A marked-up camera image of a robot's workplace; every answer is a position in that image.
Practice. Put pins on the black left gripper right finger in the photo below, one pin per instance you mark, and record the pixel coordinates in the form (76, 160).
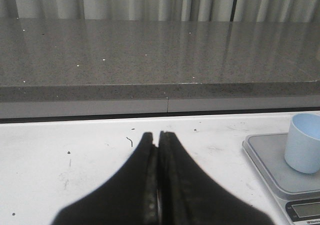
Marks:
(190, 197)

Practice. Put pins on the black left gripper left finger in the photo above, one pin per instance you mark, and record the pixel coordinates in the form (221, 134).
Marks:
(129, 197)

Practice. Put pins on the light blue plastic cup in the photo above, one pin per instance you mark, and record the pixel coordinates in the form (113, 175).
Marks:
(302, 150)

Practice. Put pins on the silver digital kitchen scale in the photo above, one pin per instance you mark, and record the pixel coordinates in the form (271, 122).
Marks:
(297, 194)

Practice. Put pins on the grey stone counter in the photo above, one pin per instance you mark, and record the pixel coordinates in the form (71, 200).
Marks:
(59, 69)

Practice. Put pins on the grey pleated curtain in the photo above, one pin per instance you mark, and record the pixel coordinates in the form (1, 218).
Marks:
(305, 11)

